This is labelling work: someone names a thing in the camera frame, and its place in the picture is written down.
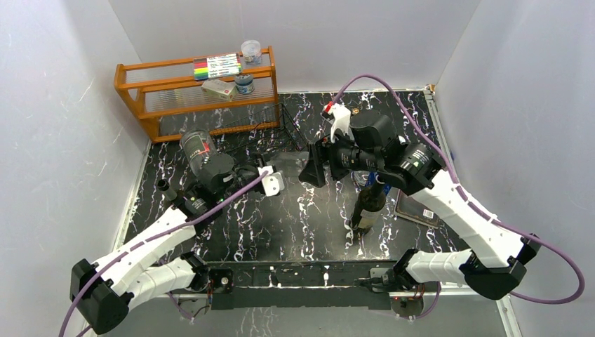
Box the clear bottle red label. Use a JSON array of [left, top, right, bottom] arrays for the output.
[[180, 128, 218, 177]]

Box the black wire wine rack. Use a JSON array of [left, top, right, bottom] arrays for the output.
[[210, 103, 307, 165]]

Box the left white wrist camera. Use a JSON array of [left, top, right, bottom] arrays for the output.
[[258, 166, 285, 197]]

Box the orange wooden shelf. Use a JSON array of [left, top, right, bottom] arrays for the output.
[[114, 46, 280, 144]]

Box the small blue tin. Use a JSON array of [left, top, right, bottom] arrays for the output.
[[234, 74, 255, 95]]

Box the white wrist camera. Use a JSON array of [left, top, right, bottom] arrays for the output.
[[321, 102, 352, 143], [258, 166, 285, 197]]

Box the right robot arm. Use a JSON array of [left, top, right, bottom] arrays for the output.
[[299, 104, 540, 300]]

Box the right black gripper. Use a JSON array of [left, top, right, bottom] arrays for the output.
[[297, 126, 381, 189]]

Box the dark wine bottle left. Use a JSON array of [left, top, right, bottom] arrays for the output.
[[156, 179, 185, 210]]

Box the dark wine bottle white label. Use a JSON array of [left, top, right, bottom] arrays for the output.
[[350, 176, 386, 236]]

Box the pack of coloured markers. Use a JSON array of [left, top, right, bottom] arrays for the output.
[[193, 53, 243, 81]]

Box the purple cable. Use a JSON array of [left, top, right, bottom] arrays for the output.
[[58, 171, 271, 337], [325, 74, 586, 305]]

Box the blue water bottle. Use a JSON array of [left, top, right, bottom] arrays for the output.
[[362, 172, 377, 187]]

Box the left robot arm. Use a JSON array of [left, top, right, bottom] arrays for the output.
[[59, 150, 284, 336]]

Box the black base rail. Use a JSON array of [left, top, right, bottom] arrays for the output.
[[139, 260, 475, 312]]

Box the dark hardcover book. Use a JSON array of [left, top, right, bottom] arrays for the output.
[[395, 190, 440, 228]]

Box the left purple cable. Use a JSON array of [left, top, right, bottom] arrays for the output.
[[58, 171, 271, 337]]

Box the clear plastic round container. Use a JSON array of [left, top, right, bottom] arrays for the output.
[[241, 39, 262, 65]]

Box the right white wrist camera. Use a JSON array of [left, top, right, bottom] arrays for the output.
[[321, 102, 352, 143]]

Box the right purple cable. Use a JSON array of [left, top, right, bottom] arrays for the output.
[[325, 74, 586, 305]]

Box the small white cardboard box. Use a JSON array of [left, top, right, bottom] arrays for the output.
[[201, 79, 237, 102]]

